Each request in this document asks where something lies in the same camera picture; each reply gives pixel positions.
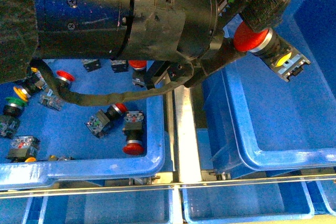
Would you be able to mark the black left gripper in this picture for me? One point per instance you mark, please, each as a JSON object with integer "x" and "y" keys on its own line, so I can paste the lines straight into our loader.
{"x": 184, "y": 38}

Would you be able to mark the red button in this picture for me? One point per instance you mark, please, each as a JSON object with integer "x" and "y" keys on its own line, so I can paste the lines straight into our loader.
{"x": 279, "y": 55}
{"x": 133, "y": 130}
{"x": 139, "y": 70}
{"x": 50, "y": 97}

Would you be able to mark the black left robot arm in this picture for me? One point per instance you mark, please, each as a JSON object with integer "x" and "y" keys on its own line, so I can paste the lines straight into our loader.
{"x": 60, "y": 29}

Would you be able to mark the large blue right bin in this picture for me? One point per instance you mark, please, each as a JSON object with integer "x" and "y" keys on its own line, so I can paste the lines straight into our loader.
{"x": 258, "y": 122}

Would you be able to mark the large blue bin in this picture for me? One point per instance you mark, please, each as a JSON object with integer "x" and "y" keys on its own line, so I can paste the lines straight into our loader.
{"x": 258, "y": 122}
{"x": 68, "y": 150}

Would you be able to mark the green button far right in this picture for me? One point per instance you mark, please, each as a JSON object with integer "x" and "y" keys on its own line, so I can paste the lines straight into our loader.
{"x": 119, "y": 66}

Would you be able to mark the green button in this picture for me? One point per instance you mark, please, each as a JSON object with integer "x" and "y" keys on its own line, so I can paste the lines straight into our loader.
{"x": 10, "y": 121}
{"x": 119, "y": 66}
{"x": 91, "y": 64}

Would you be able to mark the green button centre right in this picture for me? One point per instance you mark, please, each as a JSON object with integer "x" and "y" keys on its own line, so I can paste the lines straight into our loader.
{"x": 91, "y": 64}

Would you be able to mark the red button lying sideways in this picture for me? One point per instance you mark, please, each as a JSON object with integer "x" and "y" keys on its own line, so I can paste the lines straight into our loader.
{"x": 102, "y": 122}

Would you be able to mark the small blue front right bin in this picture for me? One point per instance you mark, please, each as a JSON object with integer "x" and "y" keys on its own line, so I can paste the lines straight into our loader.
{"x": 247, "y": 203}

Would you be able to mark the small blue bin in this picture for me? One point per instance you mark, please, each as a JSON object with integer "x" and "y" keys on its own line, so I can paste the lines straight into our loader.
{"x": 152, "y": 206}
{"x": 247, "y": 203}

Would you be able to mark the small blue front centre bin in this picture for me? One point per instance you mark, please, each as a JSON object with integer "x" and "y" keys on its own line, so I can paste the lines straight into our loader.
{"x": 152, "y": 206}

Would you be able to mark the large blue centre bin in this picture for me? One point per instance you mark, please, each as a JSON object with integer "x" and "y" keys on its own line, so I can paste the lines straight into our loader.
{"x": 68, "y": 150}

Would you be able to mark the yellow button left middle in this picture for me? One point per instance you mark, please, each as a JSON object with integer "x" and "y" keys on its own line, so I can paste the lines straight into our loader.
{"x": 31, "y": 85}

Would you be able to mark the green button lower left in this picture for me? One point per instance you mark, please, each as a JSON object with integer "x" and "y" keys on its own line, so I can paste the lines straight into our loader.
{"x": 10, "y": 121}

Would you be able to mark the button contact block front edge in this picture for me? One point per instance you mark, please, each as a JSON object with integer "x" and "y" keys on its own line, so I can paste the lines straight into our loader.
{"x": 23, "y": 149}

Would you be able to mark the metal front rack rail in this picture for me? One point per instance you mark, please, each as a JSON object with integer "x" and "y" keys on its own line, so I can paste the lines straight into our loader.
{"x": 120, "y": 189}

